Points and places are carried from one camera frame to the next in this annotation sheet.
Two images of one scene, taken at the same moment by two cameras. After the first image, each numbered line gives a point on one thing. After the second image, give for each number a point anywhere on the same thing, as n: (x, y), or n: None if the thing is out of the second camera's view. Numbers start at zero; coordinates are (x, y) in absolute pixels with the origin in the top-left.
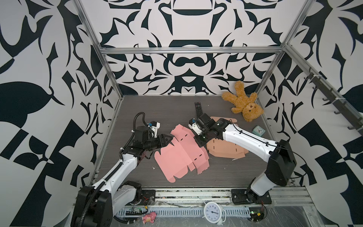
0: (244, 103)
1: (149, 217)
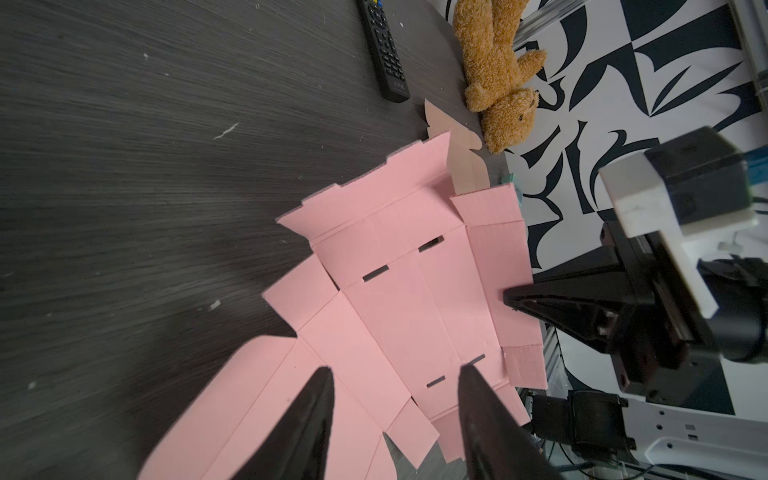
0: (484, 32)
1: None
